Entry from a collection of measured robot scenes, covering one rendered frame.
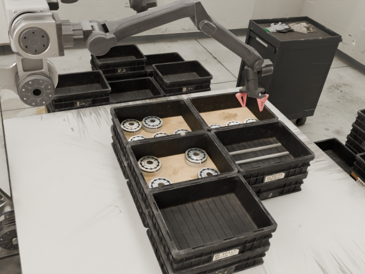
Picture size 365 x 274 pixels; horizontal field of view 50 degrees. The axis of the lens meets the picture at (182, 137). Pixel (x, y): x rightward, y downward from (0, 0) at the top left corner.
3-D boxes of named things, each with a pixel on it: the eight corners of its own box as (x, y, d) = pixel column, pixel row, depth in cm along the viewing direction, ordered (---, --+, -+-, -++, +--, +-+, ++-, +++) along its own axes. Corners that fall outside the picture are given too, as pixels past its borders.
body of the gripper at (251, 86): (246, 89, 185) (246, 74, 182) (265, 92, 178) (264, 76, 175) (238, 93, 181) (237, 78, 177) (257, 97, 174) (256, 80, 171)
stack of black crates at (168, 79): (161, 132, 310) (165, 82, 283) (149, 112, 331) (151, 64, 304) (206, 124, 325) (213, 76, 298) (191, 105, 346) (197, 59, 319)
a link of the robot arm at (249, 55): (185, 14, 145) (196, 30, 139) (195, 2, 143) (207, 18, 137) (247, 58, 176) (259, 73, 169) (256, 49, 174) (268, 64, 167)
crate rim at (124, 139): (125, 148, 169) (125, 143, 167) (109, 111, 190) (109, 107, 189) (208, 134, 183) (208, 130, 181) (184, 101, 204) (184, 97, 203)
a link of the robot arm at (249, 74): (241, 64, 175) (248, 67, 170) (255, 61, 177) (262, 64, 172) (242, 79, 178) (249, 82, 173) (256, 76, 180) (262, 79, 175)
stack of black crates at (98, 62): (99, 112, 323) (98, 63, 297) (90, 94, 345) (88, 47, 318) (144, 106, 338) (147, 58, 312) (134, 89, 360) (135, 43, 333)
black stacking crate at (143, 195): (145, 212, 153) (146, 192, 146) (125, 164, 174) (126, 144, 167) (233, 192, 167) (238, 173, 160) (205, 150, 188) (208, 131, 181)
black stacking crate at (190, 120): (125, 164, 174) (125, 144, 168) (109, 127, 196) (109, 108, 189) (205, 150, 188) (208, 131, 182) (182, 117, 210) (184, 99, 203)
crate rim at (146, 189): (146, 195, 147) (146, 191, 145) (125, 148, 169) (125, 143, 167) (238, 176, 161) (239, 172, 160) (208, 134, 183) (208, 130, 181)
